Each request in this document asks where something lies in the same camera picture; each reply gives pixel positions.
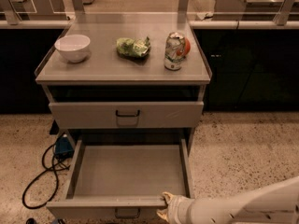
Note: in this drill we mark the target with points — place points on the orange fruit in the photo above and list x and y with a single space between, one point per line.
187 47

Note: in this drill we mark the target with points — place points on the grey background counter right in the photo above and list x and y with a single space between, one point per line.
246 10

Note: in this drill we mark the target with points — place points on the blue power box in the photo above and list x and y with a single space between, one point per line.
62 148

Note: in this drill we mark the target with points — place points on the grey background table left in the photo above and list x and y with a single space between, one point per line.
39 10

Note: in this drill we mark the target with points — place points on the grey drawer cabinet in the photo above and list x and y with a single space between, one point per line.
107 76

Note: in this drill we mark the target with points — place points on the grey drawer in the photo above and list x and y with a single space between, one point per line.
115 115
119 182

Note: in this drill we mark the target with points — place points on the green crumpled chip bag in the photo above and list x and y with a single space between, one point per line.
133 48

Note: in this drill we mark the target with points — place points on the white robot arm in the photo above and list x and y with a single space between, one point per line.
274 204

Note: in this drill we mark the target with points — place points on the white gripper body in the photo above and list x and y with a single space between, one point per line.
177 208

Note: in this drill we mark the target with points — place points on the grey top drawer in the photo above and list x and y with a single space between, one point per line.
115 115

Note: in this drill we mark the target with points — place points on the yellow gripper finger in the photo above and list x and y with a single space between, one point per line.
162 214
168 197

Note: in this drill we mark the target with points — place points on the white horizontal rail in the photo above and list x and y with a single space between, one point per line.
210 25

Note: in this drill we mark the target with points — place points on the white bowl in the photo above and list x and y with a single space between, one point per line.
74 48

